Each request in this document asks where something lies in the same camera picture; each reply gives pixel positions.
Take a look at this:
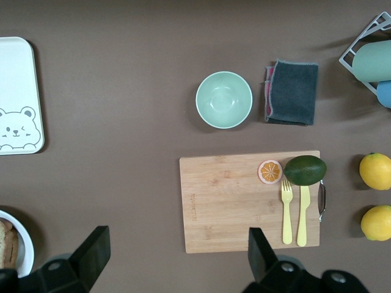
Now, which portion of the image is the wooden cutting board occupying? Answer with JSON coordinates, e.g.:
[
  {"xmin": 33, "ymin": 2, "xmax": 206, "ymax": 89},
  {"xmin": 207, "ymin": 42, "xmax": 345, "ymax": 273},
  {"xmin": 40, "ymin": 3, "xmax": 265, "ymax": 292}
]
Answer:
[{"xmin": 179, "ymin": 150, "xmax": 328, "ymax": 255}]

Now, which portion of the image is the mint green bowl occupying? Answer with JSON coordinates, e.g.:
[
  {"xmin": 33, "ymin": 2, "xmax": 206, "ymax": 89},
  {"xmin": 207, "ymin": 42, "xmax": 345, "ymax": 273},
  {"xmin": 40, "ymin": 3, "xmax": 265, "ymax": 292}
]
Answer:
[{"xmin": 195, "ymin": 71, "xmax": 254, "ymax": 130}]

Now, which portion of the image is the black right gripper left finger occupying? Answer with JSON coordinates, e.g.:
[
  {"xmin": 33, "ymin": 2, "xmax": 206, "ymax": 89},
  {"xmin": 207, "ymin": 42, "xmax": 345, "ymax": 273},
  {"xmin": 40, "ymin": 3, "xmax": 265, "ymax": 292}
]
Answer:
[{"xmin": 18, "ymin": 225, "xmax": 111, "ymax": 293}]

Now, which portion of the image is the yellow lemon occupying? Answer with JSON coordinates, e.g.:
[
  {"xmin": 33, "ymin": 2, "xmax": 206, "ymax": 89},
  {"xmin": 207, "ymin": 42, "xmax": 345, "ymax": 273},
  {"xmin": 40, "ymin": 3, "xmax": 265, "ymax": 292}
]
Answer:
[
  {"xmin": 360, "ymin": 204, "xmax": 391, "ymax": 242},
  {"xmin": 359, "ymin": 152, "xmax": 391, "ymax": 191}
]

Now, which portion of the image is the sage green cup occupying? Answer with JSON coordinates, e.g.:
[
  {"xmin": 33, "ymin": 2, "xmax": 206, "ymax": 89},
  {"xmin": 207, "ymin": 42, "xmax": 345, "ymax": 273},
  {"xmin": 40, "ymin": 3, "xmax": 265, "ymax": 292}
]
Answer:
[{"xmin": 351, "ymin": 39, "xmax": 391, "ymax": 83}]

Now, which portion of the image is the yellow plastic knife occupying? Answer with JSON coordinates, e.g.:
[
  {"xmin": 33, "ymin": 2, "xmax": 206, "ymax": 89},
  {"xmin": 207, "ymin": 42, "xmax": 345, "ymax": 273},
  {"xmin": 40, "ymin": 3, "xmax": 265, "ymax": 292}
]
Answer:
[{"xmin": 296, "ymin": 185, "xmax": 312, "ymax": 247}]

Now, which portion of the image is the white round plate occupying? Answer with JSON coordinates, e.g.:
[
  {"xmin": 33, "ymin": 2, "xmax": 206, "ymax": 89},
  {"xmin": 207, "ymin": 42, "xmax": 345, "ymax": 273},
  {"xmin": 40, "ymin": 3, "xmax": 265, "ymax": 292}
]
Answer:
[{"xmin": 0, "ymin": 209, "xmax": 35, "ymax": 278}]

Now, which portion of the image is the cream bear print tray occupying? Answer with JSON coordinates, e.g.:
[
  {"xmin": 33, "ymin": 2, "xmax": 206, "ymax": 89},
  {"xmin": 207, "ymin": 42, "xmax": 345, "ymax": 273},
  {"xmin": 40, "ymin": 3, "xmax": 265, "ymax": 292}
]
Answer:
[{"xmin": 0, "ymin": 36, "xmax": 46, "ymax": 156}]

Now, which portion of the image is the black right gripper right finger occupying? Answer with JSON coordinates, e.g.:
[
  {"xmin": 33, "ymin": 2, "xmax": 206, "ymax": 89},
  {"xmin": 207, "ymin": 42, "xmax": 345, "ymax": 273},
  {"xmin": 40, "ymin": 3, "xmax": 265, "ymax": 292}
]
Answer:
[{"xmin": 244, "ymin": 227, "xmax": 318, "ymax": 293}]

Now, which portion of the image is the speckled wholegrain bread slice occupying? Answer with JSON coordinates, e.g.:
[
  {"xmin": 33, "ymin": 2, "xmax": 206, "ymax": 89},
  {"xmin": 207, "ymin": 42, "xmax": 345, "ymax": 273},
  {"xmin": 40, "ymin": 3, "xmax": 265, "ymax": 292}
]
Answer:
[{"xmin": 0, "ymin": 219, "xmax": 15, "ymax": 268}]

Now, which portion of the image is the white wire rack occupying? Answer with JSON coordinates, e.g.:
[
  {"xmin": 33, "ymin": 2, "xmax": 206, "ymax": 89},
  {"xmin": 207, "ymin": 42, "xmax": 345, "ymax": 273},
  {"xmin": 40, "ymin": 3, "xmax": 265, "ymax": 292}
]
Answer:
[{"xmin": 338, "ymin": 11, "xmax": 391, "ymax": 106}]

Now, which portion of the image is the golden toast bread slice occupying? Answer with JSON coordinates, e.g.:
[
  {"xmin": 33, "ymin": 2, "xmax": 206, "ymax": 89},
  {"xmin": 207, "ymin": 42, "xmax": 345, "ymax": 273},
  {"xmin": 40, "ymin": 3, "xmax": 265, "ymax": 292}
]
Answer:
[{"xmin": 9, "ymin": 227, "xmax": 20, "ymax": 267}]

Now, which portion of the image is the yellow plastic fork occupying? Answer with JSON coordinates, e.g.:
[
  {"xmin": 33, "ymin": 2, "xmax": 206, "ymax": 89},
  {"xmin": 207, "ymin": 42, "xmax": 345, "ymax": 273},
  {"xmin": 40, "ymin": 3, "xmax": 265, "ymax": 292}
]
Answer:
[{"xmin": 280, "ymin": 179, "xmax": 294, "ymax": 245}]

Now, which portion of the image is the grey pink folded cloth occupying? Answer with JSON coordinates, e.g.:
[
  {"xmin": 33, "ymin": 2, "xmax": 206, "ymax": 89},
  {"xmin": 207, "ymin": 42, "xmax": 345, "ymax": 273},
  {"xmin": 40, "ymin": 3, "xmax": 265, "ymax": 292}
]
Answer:
[{"xmin": 263, "ymin": 59, "xmax": 319, "ymax": 126}]

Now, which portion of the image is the blue cup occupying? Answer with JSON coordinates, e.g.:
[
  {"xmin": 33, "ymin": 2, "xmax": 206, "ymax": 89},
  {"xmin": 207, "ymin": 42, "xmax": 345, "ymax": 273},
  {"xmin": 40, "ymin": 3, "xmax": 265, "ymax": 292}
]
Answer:
[{"xmin": 376, "ymin": 79, "xmax": 391, "ymax": 109}]

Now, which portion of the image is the dark green avocado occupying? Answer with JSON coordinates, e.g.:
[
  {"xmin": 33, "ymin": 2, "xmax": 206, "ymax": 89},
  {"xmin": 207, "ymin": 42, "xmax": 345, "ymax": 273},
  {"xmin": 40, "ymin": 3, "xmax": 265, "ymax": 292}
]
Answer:
[{"xmin": 283, "ymin": 155, "xmax": 327, "ymax": 187}]

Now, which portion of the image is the orange fruit slice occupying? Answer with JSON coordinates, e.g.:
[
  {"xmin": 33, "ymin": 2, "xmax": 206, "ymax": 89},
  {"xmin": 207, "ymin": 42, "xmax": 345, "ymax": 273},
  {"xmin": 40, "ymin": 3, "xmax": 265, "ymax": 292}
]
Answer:
[{"xmin": 257, "ymin": 159, "xmax": 283, "ymax": 186}]

